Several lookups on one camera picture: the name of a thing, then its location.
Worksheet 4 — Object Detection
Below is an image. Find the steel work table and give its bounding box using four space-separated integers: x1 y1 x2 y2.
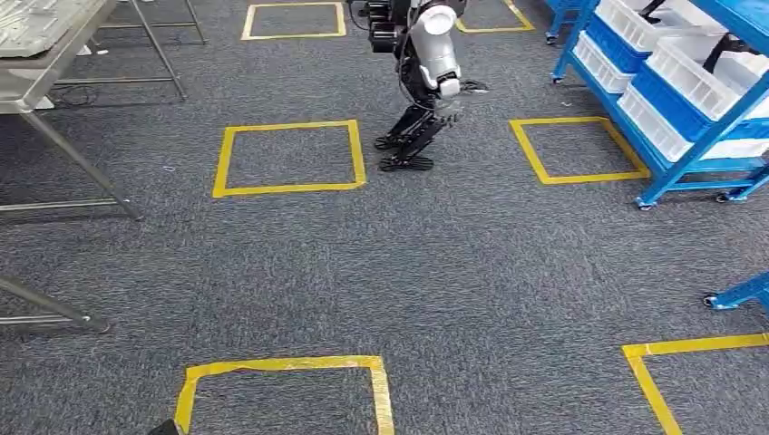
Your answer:
0 275 112 335
0 0 144 222
54 0 209 102

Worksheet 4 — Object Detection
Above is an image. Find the black and white humanoid robot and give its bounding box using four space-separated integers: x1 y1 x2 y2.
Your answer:
346 0 491 173

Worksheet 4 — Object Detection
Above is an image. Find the black floor cable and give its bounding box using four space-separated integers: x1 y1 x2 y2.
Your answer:
51 83 122 110

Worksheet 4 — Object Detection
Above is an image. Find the blue steel rack with bins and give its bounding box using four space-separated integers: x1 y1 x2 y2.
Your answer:
543 0 769 211

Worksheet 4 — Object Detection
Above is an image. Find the white plastic tray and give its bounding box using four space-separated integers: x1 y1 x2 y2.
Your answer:
0 0 101 60

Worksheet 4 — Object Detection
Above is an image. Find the yellow floor tape square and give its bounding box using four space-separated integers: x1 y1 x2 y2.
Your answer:
621 333 769 435

